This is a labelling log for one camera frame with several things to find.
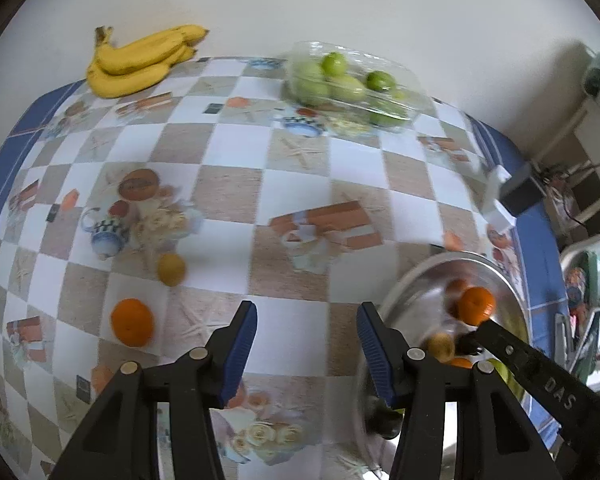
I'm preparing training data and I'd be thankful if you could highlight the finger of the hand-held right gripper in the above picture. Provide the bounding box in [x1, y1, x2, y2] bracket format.
[472, 319, 600, 466]

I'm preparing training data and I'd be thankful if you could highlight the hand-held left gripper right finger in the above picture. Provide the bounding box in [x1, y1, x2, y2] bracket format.
[356, 301, 566, 480]

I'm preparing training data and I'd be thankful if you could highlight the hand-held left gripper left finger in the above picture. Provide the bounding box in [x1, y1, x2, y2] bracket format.
[47, 300, 258, 480]

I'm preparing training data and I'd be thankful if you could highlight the green mango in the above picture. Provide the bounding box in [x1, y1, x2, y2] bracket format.
[490, 358, 523, 401]

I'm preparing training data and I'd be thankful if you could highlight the large steel bowl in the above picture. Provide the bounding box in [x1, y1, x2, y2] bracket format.
[357, 251, 536, 480]

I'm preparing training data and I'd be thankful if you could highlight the brown kiwi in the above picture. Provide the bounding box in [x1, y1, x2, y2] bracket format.
[426, 332, 456, 362]

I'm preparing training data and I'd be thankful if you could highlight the yellow-green lemon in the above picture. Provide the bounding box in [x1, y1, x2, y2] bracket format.
[157, 252, 187, 287]

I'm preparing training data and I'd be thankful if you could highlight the blue tablecloth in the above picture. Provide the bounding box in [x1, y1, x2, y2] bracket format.
[0, 80, 568, 456]

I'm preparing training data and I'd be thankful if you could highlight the checkered printed tablecloth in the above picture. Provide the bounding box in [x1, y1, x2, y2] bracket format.
[0, 56, 531, 480]

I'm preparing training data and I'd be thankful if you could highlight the pile of green guavas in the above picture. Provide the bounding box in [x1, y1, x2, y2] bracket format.
[290, 51, 416, 128]

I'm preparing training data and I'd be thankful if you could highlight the clear plastic container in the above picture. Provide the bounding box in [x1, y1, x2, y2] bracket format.
[285, 40, 431, 133]

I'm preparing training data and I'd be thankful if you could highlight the yellow banana bunch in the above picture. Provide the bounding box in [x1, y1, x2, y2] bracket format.
[86, 24, 211, 99]

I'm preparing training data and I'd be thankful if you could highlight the black adapter cable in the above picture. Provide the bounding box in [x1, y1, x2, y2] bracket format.
[540, 160, 600, 241]

